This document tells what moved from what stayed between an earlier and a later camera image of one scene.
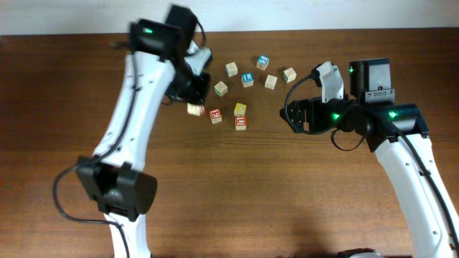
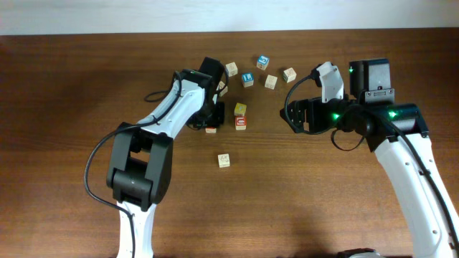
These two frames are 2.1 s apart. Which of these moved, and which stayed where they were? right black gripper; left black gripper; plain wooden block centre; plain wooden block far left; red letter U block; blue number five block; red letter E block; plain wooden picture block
Moved: red letter E block; plain wooden picture block; left black gripper
Stayed: blue number five block; red letter U block; plain wooden block far left; right black gripper; plain wooden block centre
